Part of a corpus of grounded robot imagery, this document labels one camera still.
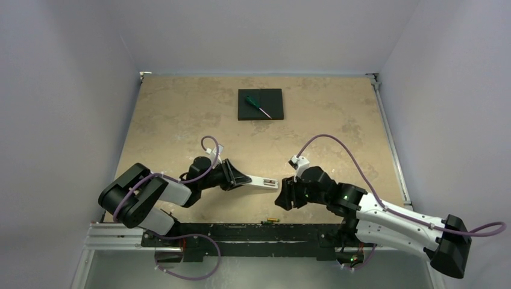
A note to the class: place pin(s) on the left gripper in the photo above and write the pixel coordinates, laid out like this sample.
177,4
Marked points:
235,177

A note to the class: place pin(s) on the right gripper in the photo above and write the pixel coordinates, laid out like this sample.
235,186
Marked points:
290,193

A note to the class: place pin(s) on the white remote control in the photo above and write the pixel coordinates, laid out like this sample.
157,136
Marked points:
263,183

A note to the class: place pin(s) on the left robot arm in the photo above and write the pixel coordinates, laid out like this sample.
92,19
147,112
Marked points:
132,196

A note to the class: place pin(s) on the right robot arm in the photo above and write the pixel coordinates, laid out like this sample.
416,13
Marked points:
440,241

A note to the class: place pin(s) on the black foam pad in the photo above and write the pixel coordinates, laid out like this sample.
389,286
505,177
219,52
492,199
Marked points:
271,100

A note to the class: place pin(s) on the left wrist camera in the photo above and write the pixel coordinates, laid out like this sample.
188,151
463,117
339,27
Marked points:
215,154

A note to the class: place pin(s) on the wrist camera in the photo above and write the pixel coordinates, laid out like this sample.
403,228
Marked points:
215,154
300,164

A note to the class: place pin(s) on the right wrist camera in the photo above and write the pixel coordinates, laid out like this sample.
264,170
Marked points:
300,164

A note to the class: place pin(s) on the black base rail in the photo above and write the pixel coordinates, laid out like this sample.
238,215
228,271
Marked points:
323,242

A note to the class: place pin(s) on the green handled screwdriver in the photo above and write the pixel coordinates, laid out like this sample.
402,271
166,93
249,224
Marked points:
252,102

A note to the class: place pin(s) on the aluminium frame rail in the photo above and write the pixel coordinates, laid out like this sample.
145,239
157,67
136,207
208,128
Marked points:
376,84

